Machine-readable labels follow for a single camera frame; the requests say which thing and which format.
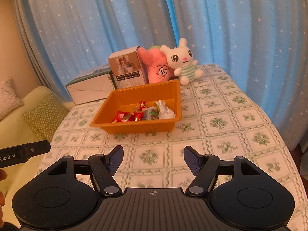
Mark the white bunny plush toy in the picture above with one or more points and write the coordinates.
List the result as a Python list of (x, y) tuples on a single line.
[(181, 60)]

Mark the green floral tablecloth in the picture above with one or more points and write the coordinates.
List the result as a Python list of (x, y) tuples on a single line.
[(217, 118)]

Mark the white wrapped snack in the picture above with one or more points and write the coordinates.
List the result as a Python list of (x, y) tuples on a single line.
[(164, 112)]

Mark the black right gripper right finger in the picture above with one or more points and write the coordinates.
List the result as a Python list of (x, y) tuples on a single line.
[(204, 168)]

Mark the blue star curtain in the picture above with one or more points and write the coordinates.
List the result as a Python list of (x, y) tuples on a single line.
[(261, 44)]

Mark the pink star plush toy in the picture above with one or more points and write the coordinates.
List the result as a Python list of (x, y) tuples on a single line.
[(155, 62)]

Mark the red white candy packet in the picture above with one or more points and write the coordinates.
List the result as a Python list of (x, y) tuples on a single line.
[(120, 116)]

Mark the dark red candy wrapper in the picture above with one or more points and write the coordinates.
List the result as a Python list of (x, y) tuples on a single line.
[(142, 106)]

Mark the brown product cardboard box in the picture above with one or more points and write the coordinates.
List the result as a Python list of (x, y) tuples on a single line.
[(127, 69)]

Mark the red candy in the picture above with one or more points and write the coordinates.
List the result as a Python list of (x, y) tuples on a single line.
[(136, 116)]

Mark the white flat cardboard box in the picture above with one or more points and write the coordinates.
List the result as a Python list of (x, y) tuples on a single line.
[(92, 85)]

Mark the green chevron cushion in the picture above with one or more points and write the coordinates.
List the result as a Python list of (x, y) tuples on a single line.
[(45, 118)]

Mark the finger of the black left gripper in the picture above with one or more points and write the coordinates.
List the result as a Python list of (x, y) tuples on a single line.
[(36, 148)]

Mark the person's left hand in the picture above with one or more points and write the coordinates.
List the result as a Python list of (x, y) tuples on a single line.
[(3, 176)]

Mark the orange plastic tray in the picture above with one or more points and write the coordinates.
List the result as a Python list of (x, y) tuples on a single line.
[(129, 100)]

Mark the green brown candy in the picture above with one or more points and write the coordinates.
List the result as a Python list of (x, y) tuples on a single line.
[(150, 113)]

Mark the grey quilted pillow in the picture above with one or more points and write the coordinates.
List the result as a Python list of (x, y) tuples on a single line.
[(8, 99)]

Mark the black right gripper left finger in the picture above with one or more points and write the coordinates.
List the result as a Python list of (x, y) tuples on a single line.
[(103, 167)]

